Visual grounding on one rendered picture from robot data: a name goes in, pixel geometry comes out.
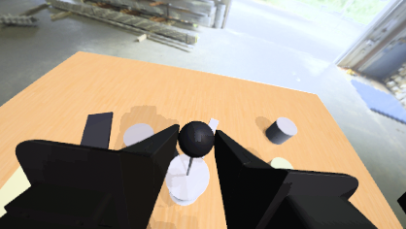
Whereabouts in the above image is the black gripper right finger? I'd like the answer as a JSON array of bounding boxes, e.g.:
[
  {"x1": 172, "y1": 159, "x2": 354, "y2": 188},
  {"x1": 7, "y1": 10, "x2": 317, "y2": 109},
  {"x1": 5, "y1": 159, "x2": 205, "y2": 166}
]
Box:
[{"x1": 214, "y1": 129, "x2": 358, "y2": 229}]

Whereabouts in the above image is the grey cylinder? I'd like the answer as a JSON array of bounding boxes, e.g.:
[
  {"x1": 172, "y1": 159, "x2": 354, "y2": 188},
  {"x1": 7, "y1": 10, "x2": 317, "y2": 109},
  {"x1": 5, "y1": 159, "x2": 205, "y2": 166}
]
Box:
[
  {"x1": 265, "y1": 117, "x2": 297, "y2": 145},
  {"x1": 123, "y1": 123, "x2": 154, "y2": 146}
]

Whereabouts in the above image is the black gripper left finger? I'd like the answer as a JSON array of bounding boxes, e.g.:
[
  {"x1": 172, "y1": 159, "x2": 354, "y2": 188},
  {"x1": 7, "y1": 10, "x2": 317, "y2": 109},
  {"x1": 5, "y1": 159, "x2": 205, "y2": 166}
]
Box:
[{"x1": 16, "y1": 124, "x2": 180, "y2": 229}]

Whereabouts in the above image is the clear glass cylinder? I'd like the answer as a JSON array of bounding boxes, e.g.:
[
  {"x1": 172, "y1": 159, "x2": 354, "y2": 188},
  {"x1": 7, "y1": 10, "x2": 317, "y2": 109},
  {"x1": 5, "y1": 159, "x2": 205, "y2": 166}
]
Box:
[{"x1": 267, "y1": 157, "x2": 293, "y2": 169}]

